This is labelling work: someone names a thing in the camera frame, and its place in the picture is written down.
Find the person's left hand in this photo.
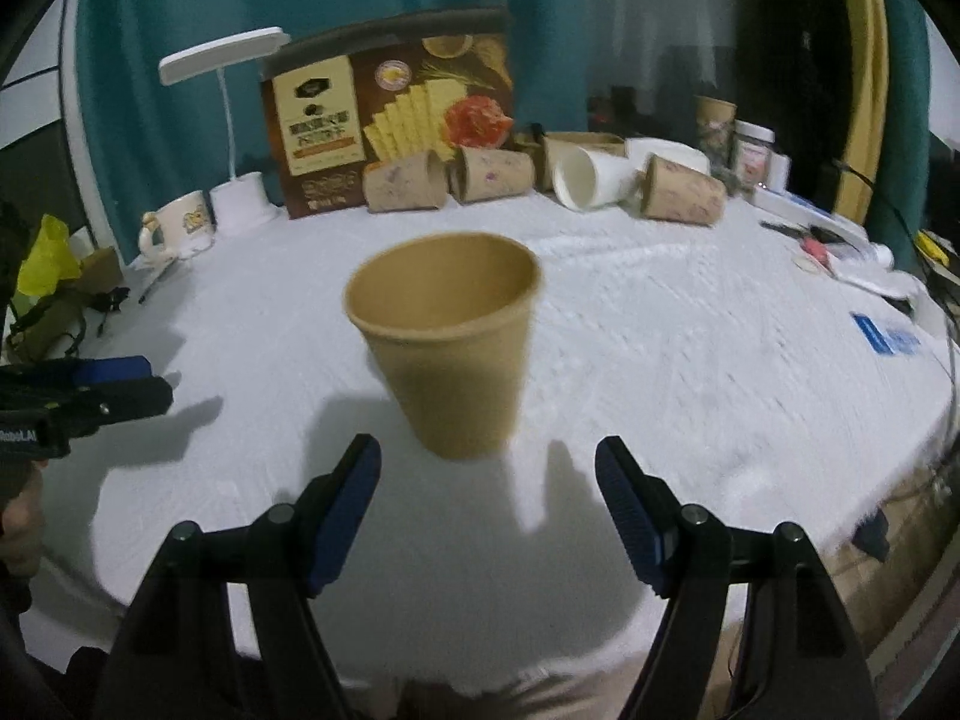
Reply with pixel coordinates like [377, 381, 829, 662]
[0, 461, 47, 578]

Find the brown cracker box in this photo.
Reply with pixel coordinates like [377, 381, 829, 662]
[259, 7, 517, 220]

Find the white tablecloth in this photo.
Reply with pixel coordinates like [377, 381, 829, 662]
[41, 184, 953, 698]

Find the white printed mug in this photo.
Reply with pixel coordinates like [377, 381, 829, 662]
[138, 190, 217, 263]

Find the blue card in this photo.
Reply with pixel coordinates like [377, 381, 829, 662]
[852, 310, 922, 356]

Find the white flat box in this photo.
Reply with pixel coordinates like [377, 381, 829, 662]
[752, 186, 860, 230]

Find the white desk lamp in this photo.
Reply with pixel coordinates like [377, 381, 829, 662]
[158, 27, 292, 227]

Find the plain brown paper cup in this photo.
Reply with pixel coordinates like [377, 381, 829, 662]
[343, 233, 542, 462]

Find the teal curtain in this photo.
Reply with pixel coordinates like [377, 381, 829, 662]
[75, 0, 601, 230]

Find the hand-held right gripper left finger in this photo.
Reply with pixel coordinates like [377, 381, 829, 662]
[95, 433, 382, 720]

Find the white paper cup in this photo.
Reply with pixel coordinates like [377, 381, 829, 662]
[552, 145, 644, 209]

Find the white lidded jar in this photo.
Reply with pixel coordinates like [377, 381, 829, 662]
[732, 120, 776, 190]

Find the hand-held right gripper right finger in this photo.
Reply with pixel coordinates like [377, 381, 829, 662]
[595, 436, 880, 720]

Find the tall floral paper cup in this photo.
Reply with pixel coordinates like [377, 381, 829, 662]
[694, 95, 739, 173]

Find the yellow plastic bag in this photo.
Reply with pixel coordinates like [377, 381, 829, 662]
[16, 214, 82, 298]

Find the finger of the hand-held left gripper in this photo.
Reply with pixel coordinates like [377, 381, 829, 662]
[45, 356, 155, 385]
[41, 376, 175, 440]

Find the floral brown paper cup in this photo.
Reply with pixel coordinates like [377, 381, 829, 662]
[642, 154, 728, 227]
[362, 150, 449, 212]
[448, 145, 536, 203]

